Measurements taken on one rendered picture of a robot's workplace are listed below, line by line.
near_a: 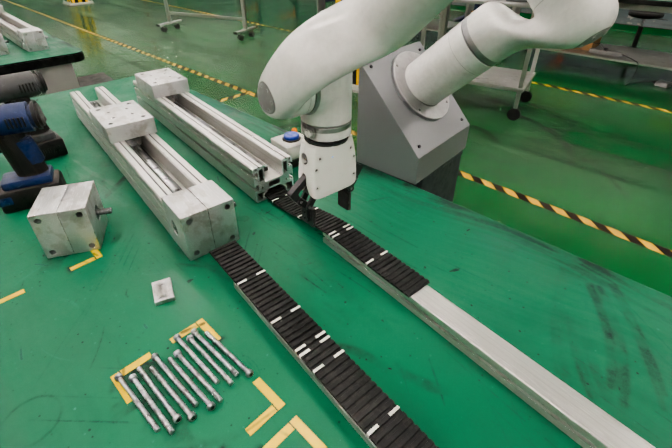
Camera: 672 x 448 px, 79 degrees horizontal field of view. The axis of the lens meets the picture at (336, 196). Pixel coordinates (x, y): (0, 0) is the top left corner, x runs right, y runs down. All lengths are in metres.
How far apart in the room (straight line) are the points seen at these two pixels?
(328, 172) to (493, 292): 0.34
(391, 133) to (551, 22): 0.38
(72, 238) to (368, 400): 0.60
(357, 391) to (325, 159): 0.35
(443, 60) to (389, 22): 0.48
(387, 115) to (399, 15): 0.49
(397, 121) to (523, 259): 0.40
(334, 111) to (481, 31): 0.40
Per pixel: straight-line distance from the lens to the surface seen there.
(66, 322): 0.78
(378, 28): 0.52
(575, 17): 0.87
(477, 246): 0.83
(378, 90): 0.97
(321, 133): 0.65
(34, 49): 2.67
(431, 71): 0.99
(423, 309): 0.65
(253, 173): 0.88
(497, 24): 0.92
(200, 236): 0.78
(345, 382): 0.56
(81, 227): 0.87
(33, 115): 1.02
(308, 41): 0.54
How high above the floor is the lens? 1.28
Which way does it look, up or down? 33 degrees down
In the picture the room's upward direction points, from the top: straight up
